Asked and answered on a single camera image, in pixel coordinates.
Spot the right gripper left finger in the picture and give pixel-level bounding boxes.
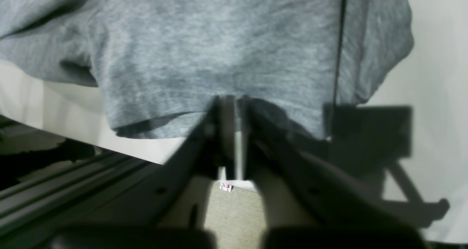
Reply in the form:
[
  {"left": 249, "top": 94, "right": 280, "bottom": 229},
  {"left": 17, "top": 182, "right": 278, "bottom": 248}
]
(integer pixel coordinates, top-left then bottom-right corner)
[{"left": 48, "top": 95, "right": 236, "bottom": 249}]

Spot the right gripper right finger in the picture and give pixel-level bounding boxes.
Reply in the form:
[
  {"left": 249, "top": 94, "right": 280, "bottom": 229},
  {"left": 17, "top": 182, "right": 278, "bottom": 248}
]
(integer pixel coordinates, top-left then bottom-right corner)
[{"left": 238, "top": 97, "right": 428, "bottom": 249}]

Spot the grey t-shirt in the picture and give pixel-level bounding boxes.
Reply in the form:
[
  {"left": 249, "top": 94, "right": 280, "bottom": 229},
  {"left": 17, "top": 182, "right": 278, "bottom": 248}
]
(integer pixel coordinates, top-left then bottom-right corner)
[{"left": 1, "top": 0, "right": 414, "bottom": 139}]

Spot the aluminium table frame rail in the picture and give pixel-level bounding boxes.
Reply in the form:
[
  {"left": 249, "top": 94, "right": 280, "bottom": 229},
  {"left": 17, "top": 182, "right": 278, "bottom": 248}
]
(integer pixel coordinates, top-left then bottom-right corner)
[{"left": 1, "top": 152, "right": 161, "bottom": 236}]

